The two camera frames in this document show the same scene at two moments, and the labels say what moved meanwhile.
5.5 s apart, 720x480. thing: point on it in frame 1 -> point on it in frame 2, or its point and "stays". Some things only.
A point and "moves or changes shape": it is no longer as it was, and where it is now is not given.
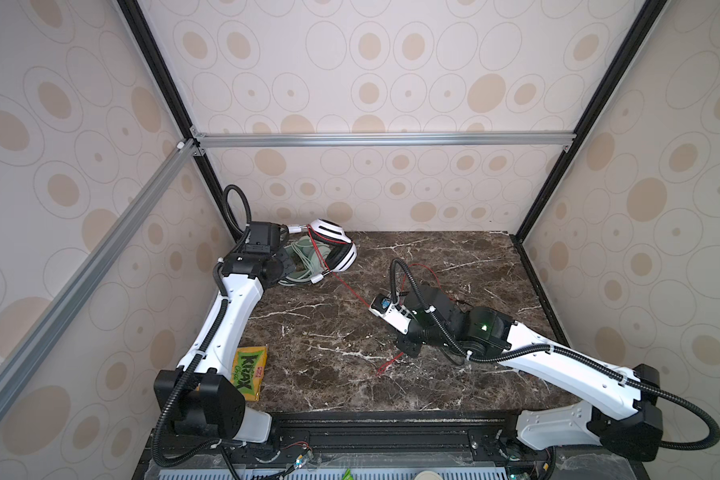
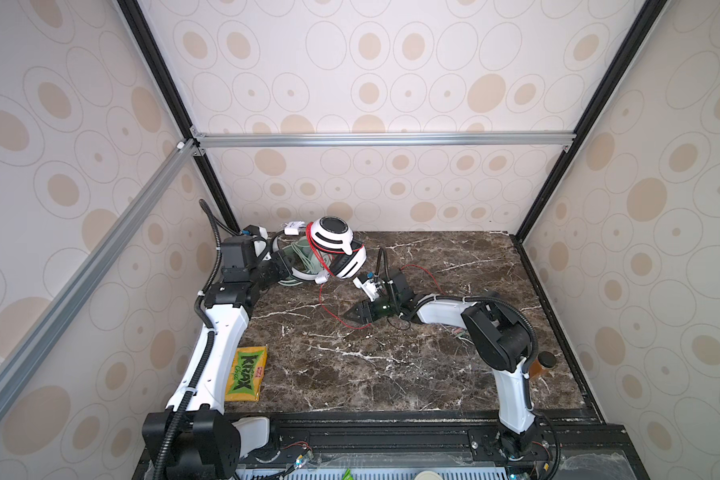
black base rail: [366, 440] stays
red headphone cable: [402, 289] -> [321, 284]
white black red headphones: [341, 254] moves or changes shape
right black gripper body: [415, 338] -> [381, 308]
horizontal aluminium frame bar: [476, 140] stays
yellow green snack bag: [248, 371] stays
